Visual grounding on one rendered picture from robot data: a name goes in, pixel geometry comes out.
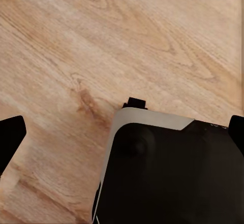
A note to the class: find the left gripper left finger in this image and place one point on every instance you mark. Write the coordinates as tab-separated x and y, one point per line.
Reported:
12	132

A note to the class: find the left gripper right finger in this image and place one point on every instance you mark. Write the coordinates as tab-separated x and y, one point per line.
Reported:
236	131

